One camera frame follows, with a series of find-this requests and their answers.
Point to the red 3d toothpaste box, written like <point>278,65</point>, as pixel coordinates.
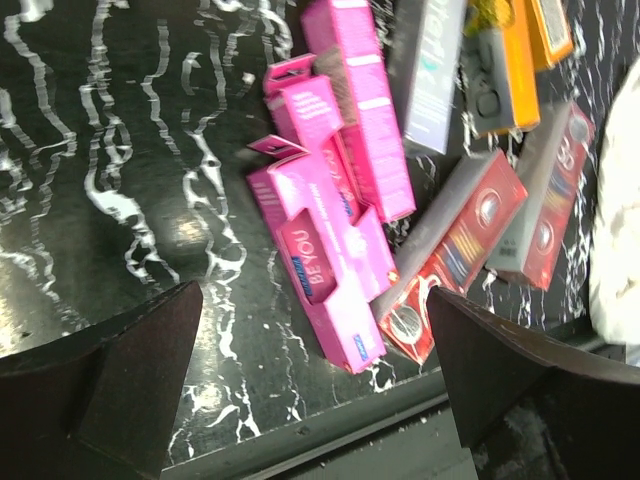
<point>549,166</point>
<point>448,246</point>

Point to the pink BeYou box back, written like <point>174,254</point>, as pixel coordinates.
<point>342,36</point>

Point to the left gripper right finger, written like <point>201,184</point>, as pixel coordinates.
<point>528,406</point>

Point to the orange R&O toothpaste box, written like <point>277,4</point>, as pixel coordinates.
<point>497,68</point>

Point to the pink BeYou box front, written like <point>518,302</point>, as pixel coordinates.
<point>337,267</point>

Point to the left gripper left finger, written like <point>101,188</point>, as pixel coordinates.
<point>100,403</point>

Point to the grey Protefix toothpaste box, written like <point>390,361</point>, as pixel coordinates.
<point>422,70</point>

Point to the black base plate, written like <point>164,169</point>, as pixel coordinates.
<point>350,440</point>

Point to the pink beyou box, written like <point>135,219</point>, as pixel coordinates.
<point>342,36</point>
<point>305,111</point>
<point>337,267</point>

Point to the pink BeYou box middle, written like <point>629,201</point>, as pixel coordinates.
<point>305,111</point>

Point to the orange barcode toothpaste box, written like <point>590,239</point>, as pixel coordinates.
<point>549,33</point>

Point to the white crumpled cloth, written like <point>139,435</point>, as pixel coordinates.
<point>614,256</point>

